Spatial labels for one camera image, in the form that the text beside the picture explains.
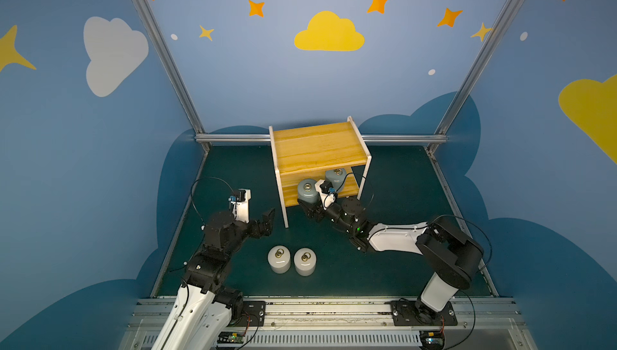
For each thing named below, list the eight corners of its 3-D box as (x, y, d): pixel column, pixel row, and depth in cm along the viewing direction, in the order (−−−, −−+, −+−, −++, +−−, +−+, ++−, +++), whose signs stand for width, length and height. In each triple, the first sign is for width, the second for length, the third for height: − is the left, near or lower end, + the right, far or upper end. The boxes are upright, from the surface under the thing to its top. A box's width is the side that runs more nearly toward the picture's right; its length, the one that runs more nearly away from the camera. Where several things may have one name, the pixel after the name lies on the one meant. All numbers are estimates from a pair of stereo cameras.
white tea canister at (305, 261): (294, 276, 83) (293, 269, 77) (295, 254, 87) (294, 247, 81) (315, 276, 83) (316, 270, 77) (315, 255, 87) (316, 247, 81)
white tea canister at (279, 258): (269, 273, 83) (266, 266, 77) (271, 252, 88) (269, 245, 82) (290, 273, 83) (288, 266, 77) (291, 252, 88) (289, 245, 82)
